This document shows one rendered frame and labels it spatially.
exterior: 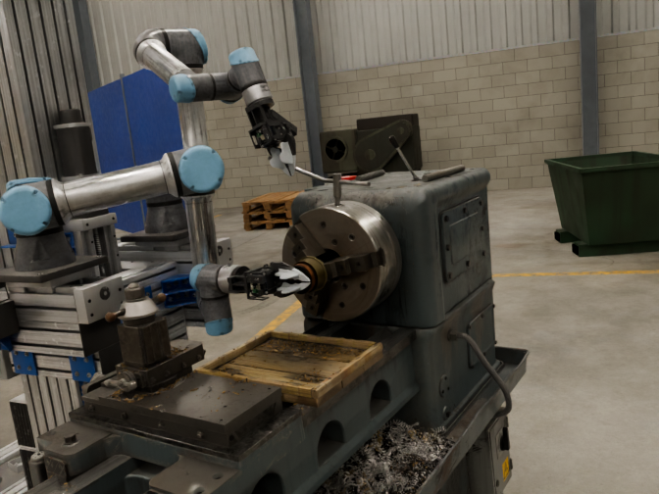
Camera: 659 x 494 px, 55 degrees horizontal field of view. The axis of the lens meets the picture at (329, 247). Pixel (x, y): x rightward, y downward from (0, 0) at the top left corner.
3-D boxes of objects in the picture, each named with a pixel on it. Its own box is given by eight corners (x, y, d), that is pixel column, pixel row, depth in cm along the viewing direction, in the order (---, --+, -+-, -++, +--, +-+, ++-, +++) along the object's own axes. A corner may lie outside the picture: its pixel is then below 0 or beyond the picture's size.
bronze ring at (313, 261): (301, 253, 166) (280, 262, 158) (330, 253, 161) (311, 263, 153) (305, 286, 168) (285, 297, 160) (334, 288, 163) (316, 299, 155)
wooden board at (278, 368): (271, 343, 177) (269, 329, 176) (383, 357, 158) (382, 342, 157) (195, 384, 153) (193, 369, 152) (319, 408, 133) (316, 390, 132)
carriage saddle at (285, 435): (144, 400, 147) (139, 376, 145) (308, 436, 121) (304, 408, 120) (25, 465, 122) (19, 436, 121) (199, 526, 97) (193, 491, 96)
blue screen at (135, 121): (84, 245, 985) (56, 92, 940) (134, 236, 1027) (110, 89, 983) (177, 286, 644) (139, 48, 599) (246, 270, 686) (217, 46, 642)
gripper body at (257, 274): (266, 302, 154) (228, 299, 160) (286, 292, 161) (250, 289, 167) (262, 271, 152) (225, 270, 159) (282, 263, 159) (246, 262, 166)
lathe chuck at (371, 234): (300, 301, 188) (298, 197, 180) (395, 321, 172) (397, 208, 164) (282, 310, 181) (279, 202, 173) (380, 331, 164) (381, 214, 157)
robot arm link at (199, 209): (169, 148, 178) (190, 314, 187) (172, 148, 168) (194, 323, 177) (210, 144, 182) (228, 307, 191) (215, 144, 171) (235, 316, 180)
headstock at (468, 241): (380, 271, 248) (372, 172, 241) (500, 275, 222) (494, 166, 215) (293, 317, 199) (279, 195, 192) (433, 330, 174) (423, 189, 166)
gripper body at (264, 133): (255, 152, 170) (238, 110, 170) (275, 149, 177) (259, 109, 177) (275, 140, 165) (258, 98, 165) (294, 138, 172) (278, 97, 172)
